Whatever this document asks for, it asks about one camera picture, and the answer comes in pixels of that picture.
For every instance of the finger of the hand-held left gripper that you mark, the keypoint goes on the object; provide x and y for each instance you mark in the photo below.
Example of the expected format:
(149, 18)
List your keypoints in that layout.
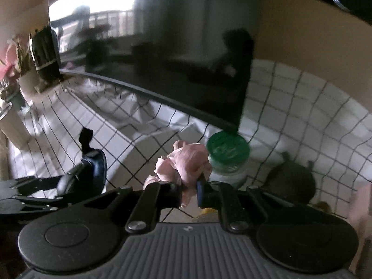
(94, 165)
(86, 139)

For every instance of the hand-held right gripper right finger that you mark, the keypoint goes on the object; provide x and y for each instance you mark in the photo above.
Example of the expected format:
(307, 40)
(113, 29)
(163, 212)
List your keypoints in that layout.
(203, 193)

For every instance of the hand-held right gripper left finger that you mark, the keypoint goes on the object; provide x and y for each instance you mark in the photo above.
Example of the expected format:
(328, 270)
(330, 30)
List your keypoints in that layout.
(171, 193)

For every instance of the pink cloth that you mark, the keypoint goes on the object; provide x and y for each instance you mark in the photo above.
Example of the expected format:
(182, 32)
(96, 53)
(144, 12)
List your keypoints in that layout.
(181, 162)

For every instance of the green lid glass jar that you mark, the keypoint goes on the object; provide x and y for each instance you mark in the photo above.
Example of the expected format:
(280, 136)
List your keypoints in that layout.
(228, 158)

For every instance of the beige cup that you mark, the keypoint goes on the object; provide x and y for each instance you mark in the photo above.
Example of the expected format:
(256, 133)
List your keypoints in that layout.
(11, 126)

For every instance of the dark round bowl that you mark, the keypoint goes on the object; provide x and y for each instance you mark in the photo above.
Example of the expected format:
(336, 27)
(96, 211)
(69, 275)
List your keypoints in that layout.
(290, 180)

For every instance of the potted plant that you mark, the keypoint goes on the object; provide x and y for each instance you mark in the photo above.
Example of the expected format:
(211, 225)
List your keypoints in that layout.
(21, 61)

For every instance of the black monitor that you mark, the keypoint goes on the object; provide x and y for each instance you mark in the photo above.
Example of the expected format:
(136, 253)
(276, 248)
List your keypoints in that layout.
(162, 40)

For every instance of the white checkered cloth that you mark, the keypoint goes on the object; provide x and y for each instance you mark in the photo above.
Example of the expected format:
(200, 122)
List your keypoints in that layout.
(305, 107)

